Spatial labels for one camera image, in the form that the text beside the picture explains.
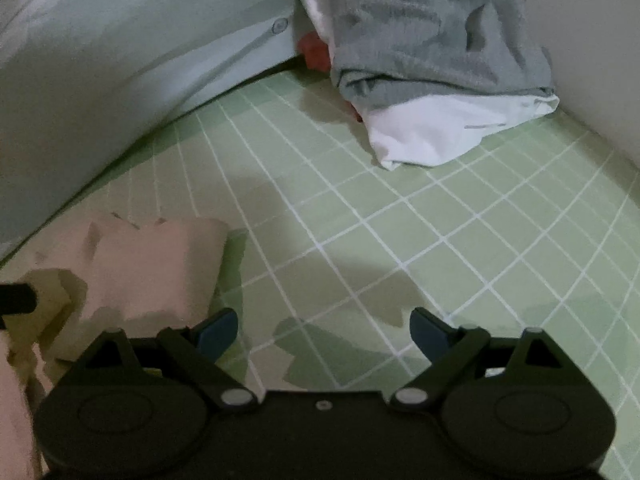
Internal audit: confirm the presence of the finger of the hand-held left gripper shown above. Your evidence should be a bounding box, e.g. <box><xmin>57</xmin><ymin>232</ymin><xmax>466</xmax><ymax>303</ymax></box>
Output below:
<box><xmin>0</xmin><ymin>283</ymin><xmax>39</xmax><ymax>316</ymax></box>

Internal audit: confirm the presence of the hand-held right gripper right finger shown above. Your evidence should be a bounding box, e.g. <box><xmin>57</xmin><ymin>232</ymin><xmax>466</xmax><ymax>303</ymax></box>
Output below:
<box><xmin>390</xmin><ymin>307</ymin><xmax>584</xmax><ymax>412</ymax></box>

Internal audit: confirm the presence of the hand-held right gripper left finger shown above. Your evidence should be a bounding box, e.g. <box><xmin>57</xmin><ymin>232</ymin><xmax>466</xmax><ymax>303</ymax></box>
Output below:
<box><xmin>64</xmin><ymin>308</ymin><xmax>259</xmax><ymax>414</ymax></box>

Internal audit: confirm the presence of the white garment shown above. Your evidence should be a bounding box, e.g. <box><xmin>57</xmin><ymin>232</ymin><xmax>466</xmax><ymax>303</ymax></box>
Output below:
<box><xmin>299</xmin><ymin>0</ymin><xmax>561</xmax><ymax>171</ymax></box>

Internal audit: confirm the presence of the red garment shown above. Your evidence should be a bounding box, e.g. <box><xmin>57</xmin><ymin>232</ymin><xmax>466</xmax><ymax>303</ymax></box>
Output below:
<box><xmin>299</xmin><ymin>31</ymin><xmax>364</xmax><ymax>124</ymax></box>

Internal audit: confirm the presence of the grey garment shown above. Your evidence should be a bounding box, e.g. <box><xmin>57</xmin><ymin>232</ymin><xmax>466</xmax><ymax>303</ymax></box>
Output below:
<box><xmin>300</xmin><ymin>0</ymin><xmax>556</xmax><ymax>107</ymax></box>

